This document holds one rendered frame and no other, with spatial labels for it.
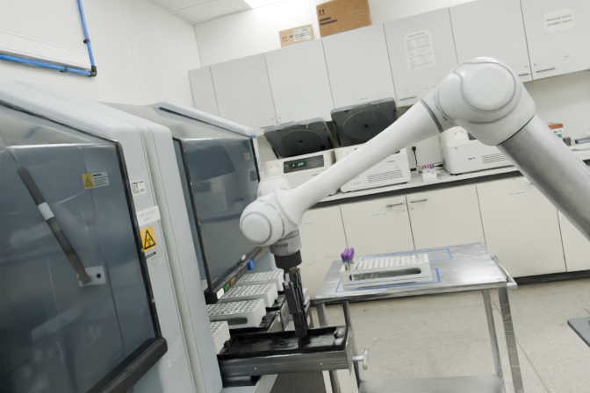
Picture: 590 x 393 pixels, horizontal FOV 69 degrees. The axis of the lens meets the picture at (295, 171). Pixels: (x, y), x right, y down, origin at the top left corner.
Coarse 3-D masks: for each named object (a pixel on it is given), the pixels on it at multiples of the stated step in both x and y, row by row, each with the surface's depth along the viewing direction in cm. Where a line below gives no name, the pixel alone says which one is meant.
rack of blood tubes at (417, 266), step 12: (360, 264) 152; (372, 264) 150; (384, 264) 148; (396, 264) 145; (408, 264) 142; (420, 264) 141; (348, 276) 147; (360, 276) 150; (372, 276) 148; (384, 276) 152; (396, 276) 143; (408, 276) 142; (420, 276) 141; (348, 288) 148
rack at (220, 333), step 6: (210, 324) 128; (216, 324) 126; (222, 324) 125; (216, 330) 121; (222, 330) 122; (228, 330) 126; (216, 336) 118; (222, 336) 122; (228, 336) 125; (216, 342) 118; (222, 342) 121; (216, 348) 117
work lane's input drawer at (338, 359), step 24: (240, 336) 127; (264, 336) 125; (288, 336) 123; (312, 336) 120; (336, 336) 114; (240, 360) 114; (264, 360) 113; (288, 360) 111; (312, 360) 110; (336, 360) 109; (360, 360) 114
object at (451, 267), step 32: (384, 256) 178; (448, 256) 162; (480, 256) 155; (320, 288) 154; (384, 288) 142; (416, 288) 136; (448, 288) 134; (480, 288) 131; (512, 288) 135; (320, 320) 145; (512, 352) 131; (384, 384) 182; (416, 384) 177; (448, 384) 173; (480, 384) 170
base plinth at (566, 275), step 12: (528, 276) 323; (540, 276) 322; (552, 276) 320; (564, 276) 318; (576, 276) 317; (588, 276) 315; (492, 288) 329; (312, 300) 360; (360, 300) 352; (372, 300) 349
